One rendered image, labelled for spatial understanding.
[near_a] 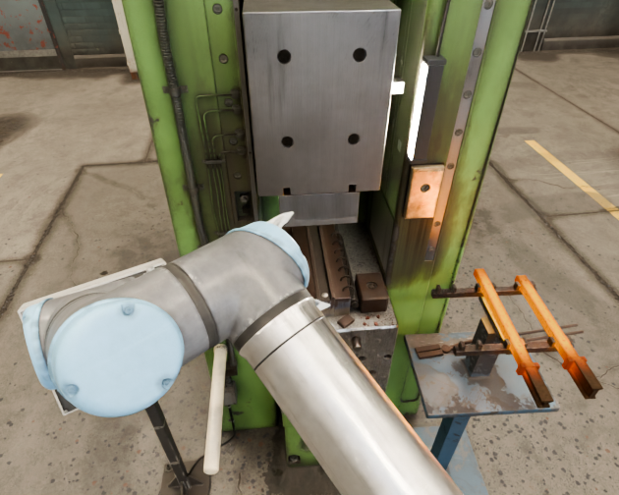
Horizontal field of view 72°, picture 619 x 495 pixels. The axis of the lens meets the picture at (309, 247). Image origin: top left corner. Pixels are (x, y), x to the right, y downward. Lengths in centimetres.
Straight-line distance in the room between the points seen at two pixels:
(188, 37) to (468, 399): 123
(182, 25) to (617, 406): 248
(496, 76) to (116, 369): 108
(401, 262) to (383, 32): 76
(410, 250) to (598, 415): 149
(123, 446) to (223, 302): 194
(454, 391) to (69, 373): 122
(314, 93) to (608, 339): 241
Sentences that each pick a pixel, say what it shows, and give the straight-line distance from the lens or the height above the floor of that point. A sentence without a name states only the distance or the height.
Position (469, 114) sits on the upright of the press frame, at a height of 149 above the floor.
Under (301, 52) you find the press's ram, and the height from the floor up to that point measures 169.
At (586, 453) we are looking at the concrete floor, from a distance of 246.
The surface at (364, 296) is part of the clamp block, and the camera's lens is 133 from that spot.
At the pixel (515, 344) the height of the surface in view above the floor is 103.
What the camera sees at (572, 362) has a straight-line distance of 128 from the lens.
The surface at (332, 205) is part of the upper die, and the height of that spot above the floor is 133.
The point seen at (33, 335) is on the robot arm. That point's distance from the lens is 48.
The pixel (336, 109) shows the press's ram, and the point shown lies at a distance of 97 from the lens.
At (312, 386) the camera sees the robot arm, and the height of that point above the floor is 161.
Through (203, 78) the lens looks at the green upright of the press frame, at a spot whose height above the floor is 161.
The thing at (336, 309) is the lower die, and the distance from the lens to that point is 134.
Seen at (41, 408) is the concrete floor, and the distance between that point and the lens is 258.
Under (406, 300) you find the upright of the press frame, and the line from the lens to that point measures 158.
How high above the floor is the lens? 193
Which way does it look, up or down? 39 degrees down
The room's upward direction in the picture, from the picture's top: straight up
